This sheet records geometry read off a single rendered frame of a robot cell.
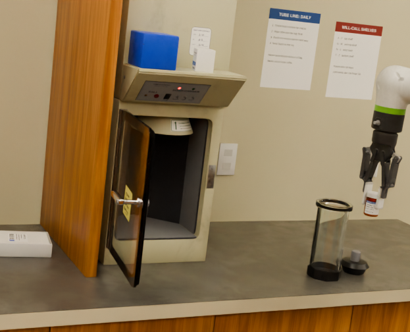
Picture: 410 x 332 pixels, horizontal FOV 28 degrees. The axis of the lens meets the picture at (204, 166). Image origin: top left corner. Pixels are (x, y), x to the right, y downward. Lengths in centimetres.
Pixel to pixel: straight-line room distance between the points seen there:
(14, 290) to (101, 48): 65
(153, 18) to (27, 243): 71
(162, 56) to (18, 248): 68
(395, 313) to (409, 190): 93
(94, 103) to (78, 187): 26
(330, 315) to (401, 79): 71
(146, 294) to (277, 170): 102
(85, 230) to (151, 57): 49
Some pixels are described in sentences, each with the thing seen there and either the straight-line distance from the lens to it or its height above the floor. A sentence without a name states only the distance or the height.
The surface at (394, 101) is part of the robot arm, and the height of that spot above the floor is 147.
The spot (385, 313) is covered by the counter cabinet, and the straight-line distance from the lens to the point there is 255.
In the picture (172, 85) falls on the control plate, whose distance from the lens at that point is 220.
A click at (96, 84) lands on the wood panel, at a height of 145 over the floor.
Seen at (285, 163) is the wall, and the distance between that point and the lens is 303.
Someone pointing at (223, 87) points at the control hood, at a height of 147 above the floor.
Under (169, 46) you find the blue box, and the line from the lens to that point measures 216.
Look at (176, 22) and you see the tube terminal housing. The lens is 228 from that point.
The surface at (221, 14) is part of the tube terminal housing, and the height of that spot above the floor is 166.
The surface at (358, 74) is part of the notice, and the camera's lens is 313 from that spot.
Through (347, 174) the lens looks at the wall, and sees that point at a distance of 320.
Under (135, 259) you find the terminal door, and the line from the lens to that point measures 202.
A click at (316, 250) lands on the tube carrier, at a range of 244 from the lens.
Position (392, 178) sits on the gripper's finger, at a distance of 251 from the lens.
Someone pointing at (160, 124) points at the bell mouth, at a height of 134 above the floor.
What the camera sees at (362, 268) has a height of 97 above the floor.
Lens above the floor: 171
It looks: 12 degrees down
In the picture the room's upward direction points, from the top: 7 degrees clockwise
